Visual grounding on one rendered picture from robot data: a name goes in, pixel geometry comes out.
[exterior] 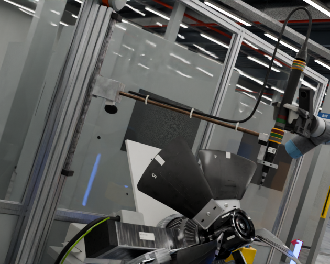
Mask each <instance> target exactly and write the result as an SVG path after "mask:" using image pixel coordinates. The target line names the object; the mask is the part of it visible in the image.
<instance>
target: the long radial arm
mask: <svg viewBox="0 0 330 264"><path fill-rule="evenodd" d="M115 224H116V232H117V239H118V246H117V247H115V248H113V249H111V250H109V251H107V252H105V253H103V254H101V255H100V256H98V257H96V259H111V260H127V261H131V260H133V259H135V258H137V257H139V256H141V255H143V254H146V253H148V252H151V251H154V250H158V249H161V248H167V249H168V250H171V249H178V248H181V247H184V246H186V242H185V237H184V231H183V230H177V229H169V228H162V227H154V226H146V225H138V224H131V223H123V222H115Z"/></svg>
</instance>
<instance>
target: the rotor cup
mask: <svg viewBox="0 0 330 264"><path fill-rule="evenodd" d="M227 214H229V215H228V216H226V217H224V218H222V216H224V215H227ZM241 223H244V225H245V229H242V227H241V225H240V224H241ZM221 231H223V239H222V243H221V246H220V250H219V253H218V255H217V258H215V259H216V260H224V259H226V258H228V257H229V256H230V255H231V252H232V251H235V250H237V249H239V248H242V247H245V246H247V245H249V244H251V243H252V242H253V241H254V240H255V228H254V225H253V222H252V220H251V219H250V217H249V216H248V214H247V213H246V212H245V211H243V210H242V209H240V208H234V209H232V210H230V211H228V212H226V213H224V214H222V215H220V216H219V217H218V218H217V219H216V221H215V222H214V223H213V224H212V225H211V226H210V227H209V228H208V229H206V230H204V229H203V228H202V227H201V226H199V237H200V241H201V243H202V244H205V243H208V242H211V241H214V240H215V239H216V238H217V236H218V235H219V234H220V233H221ZM232 235H235V237H234V238H232V239H229V240H227V238H228V237H230V236H232Z"/></svg>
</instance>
